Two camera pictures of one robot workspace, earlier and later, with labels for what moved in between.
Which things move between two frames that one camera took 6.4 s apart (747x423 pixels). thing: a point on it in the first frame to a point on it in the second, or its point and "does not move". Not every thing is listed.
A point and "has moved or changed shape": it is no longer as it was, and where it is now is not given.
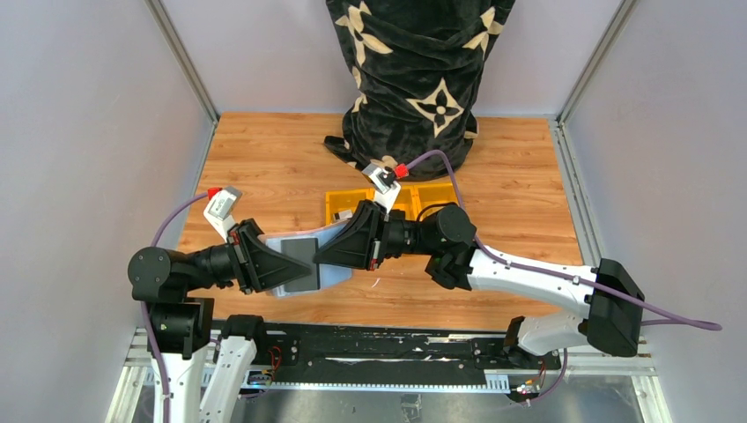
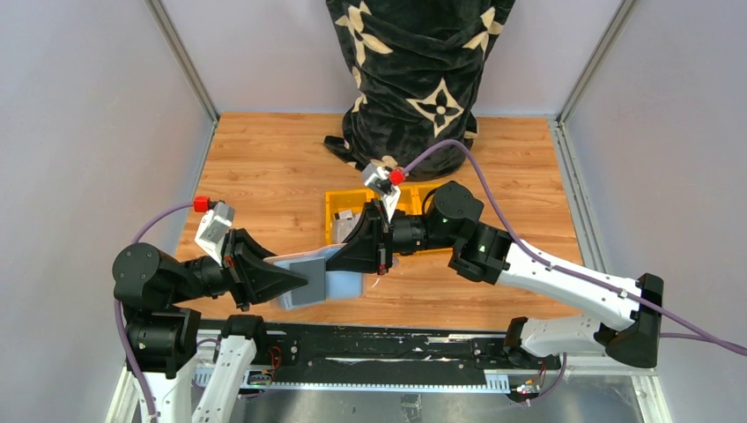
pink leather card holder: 302,247 to 338,285
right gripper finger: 352,248 does not move
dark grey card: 303,250 has moved or changed shape
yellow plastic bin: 344,200 does not move
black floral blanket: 416,70 does not move
